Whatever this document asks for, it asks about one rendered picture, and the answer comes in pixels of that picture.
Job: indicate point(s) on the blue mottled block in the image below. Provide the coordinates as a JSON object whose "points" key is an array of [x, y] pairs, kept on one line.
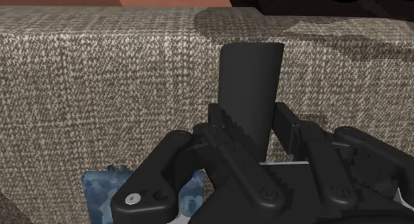
{"points": [[97, 191]]}

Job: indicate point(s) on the black tapered cup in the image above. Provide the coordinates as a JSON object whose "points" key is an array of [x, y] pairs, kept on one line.
{"points": [[249, 94]]}

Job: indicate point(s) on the grey woven fabric sofa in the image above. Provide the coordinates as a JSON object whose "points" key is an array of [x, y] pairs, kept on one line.
{"points": [[106, 87]]}

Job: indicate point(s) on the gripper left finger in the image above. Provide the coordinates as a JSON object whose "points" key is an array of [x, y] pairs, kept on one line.
{"points": [[233, 158]]}

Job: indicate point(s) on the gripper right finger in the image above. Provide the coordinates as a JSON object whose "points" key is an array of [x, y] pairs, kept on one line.
{"points": [[326, 165]]}

